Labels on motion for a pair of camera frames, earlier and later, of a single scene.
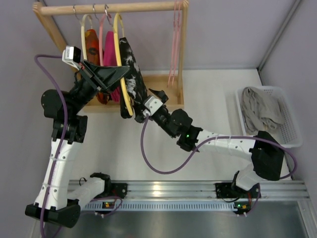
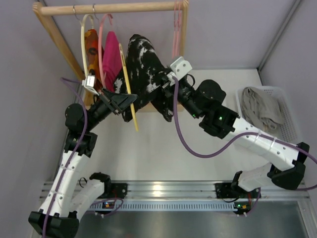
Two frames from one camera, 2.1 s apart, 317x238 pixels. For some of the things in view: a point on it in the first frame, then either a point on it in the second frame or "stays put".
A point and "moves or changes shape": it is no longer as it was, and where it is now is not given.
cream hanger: [82, 30] stays put
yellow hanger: [119, 58] to [133, 105]
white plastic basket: [288, 134] stays put
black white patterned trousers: [135, 84] moves or changes shape
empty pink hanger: [177, 43] stays put
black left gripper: [90, 78] to [110, 101]
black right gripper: [145, 109] to [167, 87]
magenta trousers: [110, 59] stays put
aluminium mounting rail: [204, 190] stays put
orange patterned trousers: [93, 55] stays put
